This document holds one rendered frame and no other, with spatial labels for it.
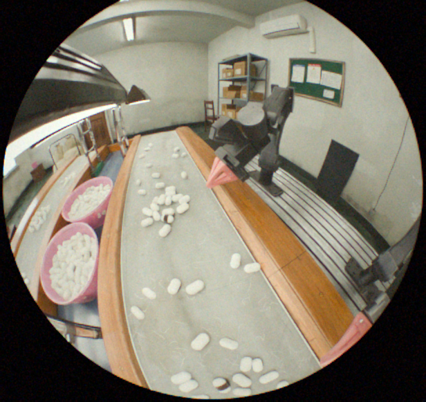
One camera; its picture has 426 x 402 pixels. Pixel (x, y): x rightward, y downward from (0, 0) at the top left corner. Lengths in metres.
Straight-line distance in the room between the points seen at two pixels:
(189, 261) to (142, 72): 4.71
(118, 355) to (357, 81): 2.42
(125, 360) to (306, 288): 0.36
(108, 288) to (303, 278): 0.40
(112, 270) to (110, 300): 0.07
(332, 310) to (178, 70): 5.02
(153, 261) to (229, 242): 0.18
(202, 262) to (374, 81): 2.21
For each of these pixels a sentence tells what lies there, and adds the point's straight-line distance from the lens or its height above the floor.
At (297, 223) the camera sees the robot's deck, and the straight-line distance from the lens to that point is 0.56.
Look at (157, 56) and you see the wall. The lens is 4.90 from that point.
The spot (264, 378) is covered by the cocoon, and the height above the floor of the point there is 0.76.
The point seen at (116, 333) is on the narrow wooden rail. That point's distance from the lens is 0.33.
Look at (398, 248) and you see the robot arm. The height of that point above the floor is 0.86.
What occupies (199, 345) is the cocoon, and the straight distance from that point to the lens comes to 0.28.
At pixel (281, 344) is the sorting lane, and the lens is 0.33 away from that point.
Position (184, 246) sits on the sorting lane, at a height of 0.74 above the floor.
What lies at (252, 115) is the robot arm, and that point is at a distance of 0.30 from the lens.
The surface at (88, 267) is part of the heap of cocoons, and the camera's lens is 0.44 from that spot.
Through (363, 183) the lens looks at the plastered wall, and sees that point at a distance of 2.10.
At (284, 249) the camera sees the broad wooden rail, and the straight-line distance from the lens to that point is 0.34.
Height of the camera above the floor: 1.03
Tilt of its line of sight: 38 degrees down
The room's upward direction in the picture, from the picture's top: straight up
